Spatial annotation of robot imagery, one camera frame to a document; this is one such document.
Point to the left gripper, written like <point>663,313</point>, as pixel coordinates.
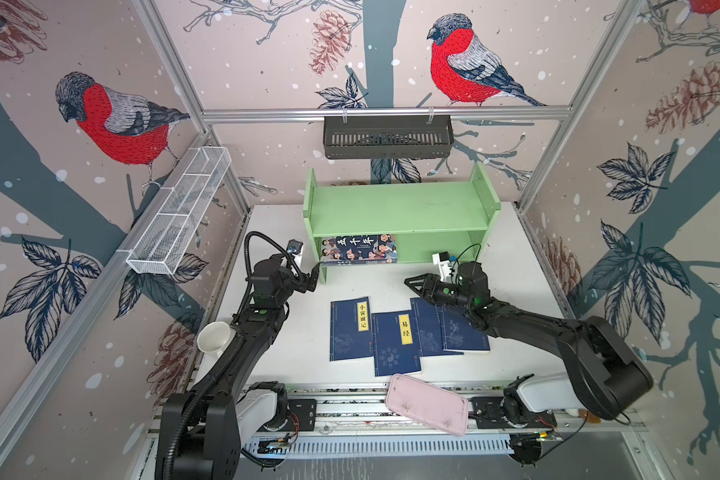
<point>303,283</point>

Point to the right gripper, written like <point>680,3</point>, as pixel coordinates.
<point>432,285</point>

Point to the colourful illustrated history book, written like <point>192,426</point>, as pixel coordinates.
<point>358,249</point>

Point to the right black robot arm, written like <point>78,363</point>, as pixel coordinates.
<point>606,376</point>

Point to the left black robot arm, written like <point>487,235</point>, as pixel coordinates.
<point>200,435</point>

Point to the blue book plain cover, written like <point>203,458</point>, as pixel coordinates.
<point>429,328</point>

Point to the blue book left yellow label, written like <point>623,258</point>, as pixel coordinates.
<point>351,336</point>

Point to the blue book yellow label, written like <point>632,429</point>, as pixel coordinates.
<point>458,335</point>
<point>397,348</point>
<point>351,336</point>

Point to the blue book right yellow label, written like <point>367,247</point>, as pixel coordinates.
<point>458,335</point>

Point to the green wooden two-tier shelf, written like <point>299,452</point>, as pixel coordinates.
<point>425,218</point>

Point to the blue book centre yellow label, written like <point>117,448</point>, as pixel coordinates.
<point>397,348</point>

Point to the white paper cup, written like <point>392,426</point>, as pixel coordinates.
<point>214,338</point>

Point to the pink plastic case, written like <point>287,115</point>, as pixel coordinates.
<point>430,405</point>

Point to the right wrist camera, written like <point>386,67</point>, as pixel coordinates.
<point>446,265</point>

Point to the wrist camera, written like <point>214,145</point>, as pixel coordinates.
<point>295,250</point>
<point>446,265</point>

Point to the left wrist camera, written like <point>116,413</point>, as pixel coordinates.
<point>295,250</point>

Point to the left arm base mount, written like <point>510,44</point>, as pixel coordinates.
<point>300,415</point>

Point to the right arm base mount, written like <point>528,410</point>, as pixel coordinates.
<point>494,412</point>

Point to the black hanging wire basket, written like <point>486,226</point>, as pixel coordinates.
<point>388,137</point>

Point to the white mesh wall tray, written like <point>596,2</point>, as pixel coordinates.
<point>169,232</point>

